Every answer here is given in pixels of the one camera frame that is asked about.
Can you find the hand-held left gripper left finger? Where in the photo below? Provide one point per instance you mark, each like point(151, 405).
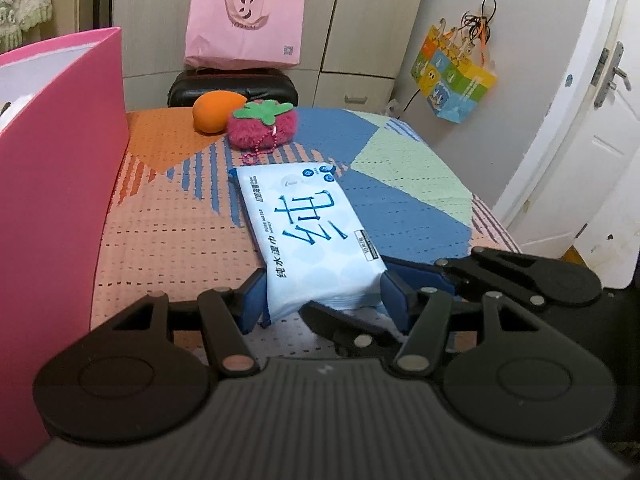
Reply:
point(255, 301)

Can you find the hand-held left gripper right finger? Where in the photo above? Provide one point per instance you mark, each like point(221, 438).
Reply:
point(394, 302)

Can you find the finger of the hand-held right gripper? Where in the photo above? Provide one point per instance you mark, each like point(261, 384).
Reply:
point(345, 330)
point(417, 274)

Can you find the light blue wet wipes packet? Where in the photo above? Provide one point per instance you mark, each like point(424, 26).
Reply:
point(310, 230)

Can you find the pink cardboard box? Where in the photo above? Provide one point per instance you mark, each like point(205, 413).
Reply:
point(55, 185)

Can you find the patchwork knit blanket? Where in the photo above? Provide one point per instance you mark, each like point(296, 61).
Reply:
point(400, 195)

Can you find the striped bed sheet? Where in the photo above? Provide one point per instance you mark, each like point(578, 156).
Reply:
point(492, 222)

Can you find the white door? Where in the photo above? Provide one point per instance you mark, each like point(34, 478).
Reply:
point(575, 170)

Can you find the red strawberry plush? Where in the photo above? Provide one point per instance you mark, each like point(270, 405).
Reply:
point(260, 127)

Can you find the colourful gift bag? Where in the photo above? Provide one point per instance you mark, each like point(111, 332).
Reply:
point(455, 85)

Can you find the orange mango toy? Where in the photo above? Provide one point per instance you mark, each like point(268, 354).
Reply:
point(212, 110)

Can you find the black suitcase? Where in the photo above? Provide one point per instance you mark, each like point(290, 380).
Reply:
point(220, 87)

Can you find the beige wardrobe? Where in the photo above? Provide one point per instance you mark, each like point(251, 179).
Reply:
point(350, 25)

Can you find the pink tote bag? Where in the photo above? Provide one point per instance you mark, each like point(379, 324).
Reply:
point(245, 20)

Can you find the cream knit cloth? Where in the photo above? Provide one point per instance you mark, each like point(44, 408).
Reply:
point(22, 0)

